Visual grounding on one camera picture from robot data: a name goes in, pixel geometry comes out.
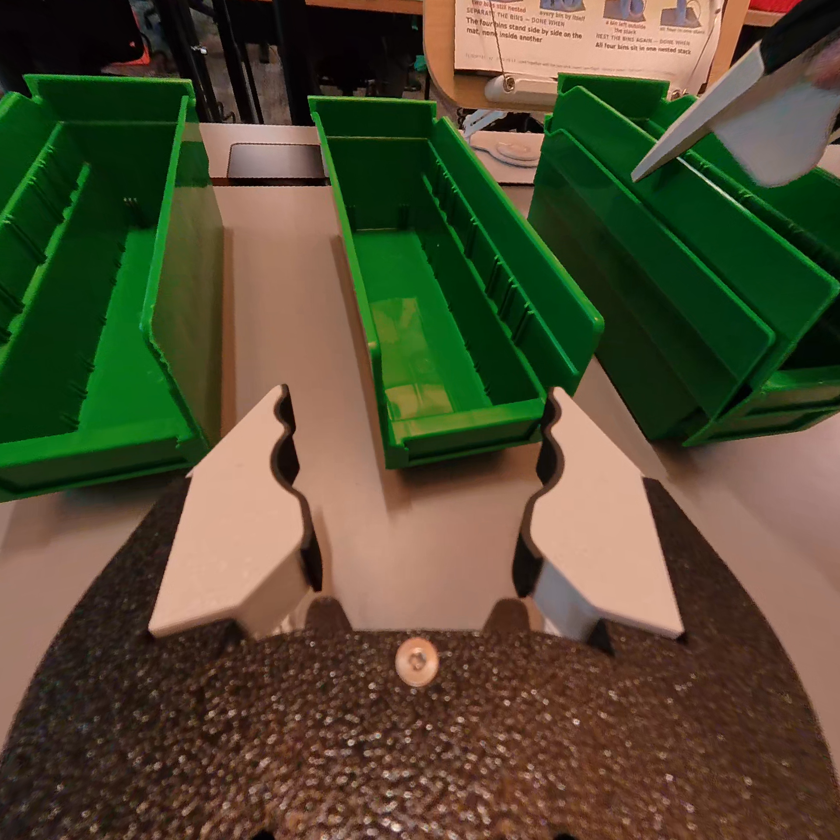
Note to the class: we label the grey desk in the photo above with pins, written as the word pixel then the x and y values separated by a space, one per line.
pixel 275 295

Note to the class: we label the instruction sheet on clipboard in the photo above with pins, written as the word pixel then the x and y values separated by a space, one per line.
pixel 438 72

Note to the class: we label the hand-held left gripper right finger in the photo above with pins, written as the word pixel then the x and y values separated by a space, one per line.
pixel 604 544

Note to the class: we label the green plastic storage bin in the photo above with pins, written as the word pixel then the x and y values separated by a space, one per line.
pixel 111 328
pixel 420 328
pixel 623 275
pixel 722 262

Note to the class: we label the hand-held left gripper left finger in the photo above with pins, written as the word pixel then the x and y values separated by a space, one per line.
pixel 229 538

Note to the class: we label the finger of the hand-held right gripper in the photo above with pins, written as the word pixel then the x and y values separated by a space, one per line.
pixel 754 124

